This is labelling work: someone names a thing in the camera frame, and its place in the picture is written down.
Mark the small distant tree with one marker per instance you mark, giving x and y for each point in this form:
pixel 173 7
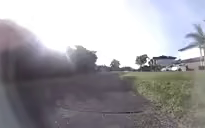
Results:
pixel 115 64

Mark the pale building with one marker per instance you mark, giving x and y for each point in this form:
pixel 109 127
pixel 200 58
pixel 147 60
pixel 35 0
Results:
pixel 194 62

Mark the white house with dark roof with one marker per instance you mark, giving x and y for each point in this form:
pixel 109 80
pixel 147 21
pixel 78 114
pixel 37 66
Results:
pixel 164 60

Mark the white car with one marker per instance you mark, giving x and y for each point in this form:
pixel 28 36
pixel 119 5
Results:
pixel 174 68

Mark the tall palm tree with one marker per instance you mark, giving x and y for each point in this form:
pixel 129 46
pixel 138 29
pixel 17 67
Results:
pixel 201 40

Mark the large dark tree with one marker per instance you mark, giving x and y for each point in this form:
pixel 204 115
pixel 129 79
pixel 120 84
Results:
pixel 83 60

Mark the dark grey asphalt road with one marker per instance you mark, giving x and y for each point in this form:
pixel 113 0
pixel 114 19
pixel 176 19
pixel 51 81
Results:
pixel 100 100

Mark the green grass lawn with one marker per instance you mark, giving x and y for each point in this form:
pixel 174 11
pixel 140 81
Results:
pixel 166 90

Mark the cluster of palm trees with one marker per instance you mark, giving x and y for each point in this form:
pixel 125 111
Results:
pixel 142 60

